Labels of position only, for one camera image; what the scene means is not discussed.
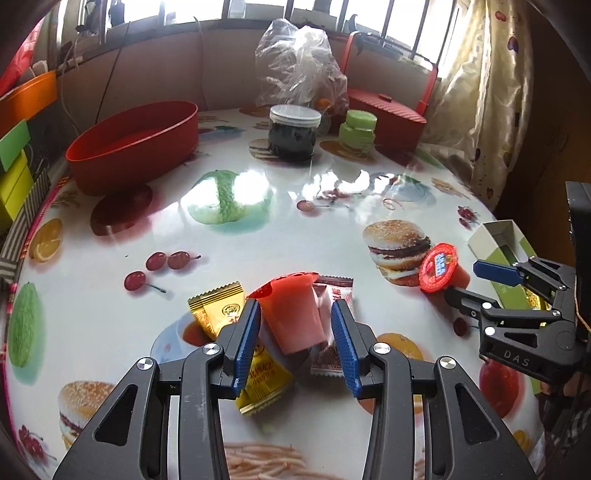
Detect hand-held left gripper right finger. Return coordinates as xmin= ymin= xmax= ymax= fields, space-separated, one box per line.
xmin=331 ymin=299 xmax=539 ymax=480

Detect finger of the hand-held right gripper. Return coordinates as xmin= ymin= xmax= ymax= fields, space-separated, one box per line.
xmin=444 ymin=285 xmax=561 ymax=341
xmin=473 ymin=255 xmax=576 ymax=315

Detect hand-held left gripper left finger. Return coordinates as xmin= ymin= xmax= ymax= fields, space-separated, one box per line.
xmin=53 ymin=299 xmax=262 ymax=480

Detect yellow snack packet red print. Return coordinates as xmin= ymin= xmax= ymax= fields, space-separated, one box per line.
xmin=235 ymin=342 xmax=295 ymax=416

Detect green cardboard box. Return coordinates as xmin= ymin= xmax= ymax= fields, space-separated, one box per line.
xmin=467 ymin=220 xmax=555 ymax=398

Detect gold emblem snack packet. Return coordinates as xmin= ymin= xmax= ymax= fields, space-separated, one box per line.
xmin=201 ymin=280 xmax=245 ymax=342
xmin=187 ymin=295 xmax=213 ymax=342

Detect red jelly cup with label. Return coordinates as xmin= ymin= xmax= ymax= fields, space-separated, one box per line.
xmin=419 ymin=242 xmax=471 ymax=294

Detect pink jelly cup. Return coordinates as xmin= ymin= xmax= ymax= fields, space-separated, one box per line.
xmin=247 ymin=272 xmax=329 ymax=355

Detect person's right hand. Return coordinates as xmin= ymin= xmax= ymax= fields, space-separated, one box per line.
xmin=538 ymin=369 xmax=585 ymax=398

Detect cream printed curtain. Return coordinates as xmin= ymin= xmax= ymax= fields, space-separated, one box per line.
xmin=422 ymin=0 xmax=539 ymax=213

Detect wooden wardrobe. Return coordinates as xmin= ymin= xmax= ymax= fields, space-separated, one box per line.
xmin=494 ymin=0 xmax=591 ymax=222

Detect dark jar with clear lid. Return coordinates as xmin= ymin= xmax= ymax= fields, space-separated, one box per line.
xmin=269 ymin=104 xmax=321 ymax=162

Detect red oval basin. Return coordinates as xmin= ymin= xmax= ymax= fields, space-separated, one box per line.
xmin=65 ymin=100 xmax=199 ymax=197

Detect striped paper bag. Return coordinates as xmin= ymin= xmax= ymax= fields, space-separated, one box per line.
xmin=0 ymin=168 xmax=52 ymax=283

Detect yellow-green storage box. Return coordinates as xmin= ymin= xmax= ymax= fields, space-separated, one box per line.
xmin=0 ymin=150 xmax=35 ymax=232

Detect clear plastic bag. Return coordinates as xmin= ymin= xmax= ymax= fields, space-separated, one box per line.
xmin=255 ymin=18 xmax=349 ymax=112

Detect green storage box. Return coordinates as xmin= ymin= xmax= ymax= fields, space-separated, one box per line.
xmin=0 ymin=119 xmax=32 ymax=172

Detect orange storage box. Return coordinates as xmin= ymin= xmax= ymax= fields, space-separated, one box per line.
xmin=0 ymin=70 xmax=58 ymax=139

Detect window with bars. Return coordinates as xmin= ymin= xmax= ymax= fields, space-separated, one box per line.
xmin=60 ymin=0 xmax=472 ymax=79

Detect red patterned cloth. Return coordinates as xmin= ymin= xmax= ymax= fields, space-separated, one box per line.
xmin=0 ymin=21 xmax=44 ymax=95

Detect red basket with handle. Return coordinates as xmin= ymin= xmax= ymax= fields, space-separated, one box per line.
xmin=342 ymin=31 xmax=438 ymax=151

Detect white cable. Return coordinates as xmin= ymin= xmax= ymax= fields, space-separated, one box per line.
xmin=191 ymin=16 xmax=208 ymax=109

